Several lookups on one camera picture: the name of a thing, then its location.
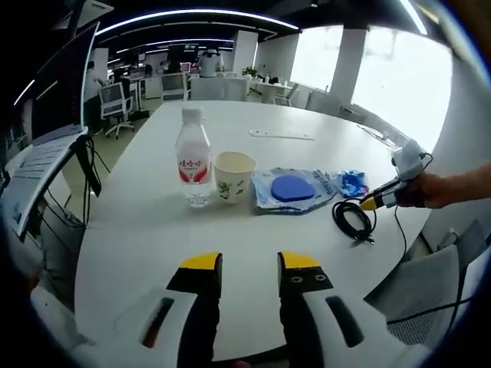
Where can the clear plastic water bottle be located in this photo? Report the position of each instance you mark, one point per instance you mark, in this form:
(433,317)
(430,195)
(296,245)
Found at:
(193,161)

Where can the printed paper cup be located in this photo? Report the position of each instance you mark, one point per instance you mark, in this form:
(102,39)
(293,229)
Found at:
(234,180)

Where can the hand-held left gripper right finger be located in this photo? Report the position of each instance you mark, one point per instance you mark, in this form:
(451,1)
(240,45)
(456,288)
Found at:
(299,314)

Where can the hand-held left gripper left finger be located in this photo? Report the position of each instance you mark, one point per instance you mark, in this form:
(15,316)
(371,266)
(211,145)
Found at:
(199,306)

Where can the person's right hand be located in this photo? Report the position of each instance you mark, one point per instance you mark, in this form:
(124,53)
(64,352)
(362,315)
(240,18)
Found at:
(422,191)

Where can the white office chair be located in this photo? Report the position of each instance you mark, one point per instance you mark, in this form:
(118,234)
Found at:
(115,103)

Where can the laptop on stand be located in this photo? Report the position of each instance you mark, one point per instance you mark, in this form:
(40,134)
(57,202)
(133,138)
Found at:
(53,115)

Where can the potted plant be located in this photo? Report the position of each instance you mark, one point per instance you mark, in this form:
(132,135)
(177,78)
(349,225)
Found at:
(251,73)

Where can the clear bag with blue pad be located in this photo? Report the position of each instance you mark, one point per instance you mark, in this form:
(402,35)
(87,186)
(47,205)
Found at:
(291,188)

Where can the blue tissue pack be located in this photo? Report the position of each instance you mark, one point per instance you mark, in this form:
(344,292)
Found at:
(351,183)

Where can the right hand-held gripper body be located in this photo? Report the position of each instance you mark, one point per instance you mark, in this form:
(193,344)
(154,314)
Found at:
(409,161)

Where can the white tabletop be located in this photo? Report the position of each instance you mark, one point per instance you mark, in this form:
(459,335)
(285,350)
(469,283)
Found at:
(153,230)

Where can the person's left hand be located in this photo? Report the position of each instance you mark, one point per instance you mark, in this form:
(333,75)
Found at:
(239,364)

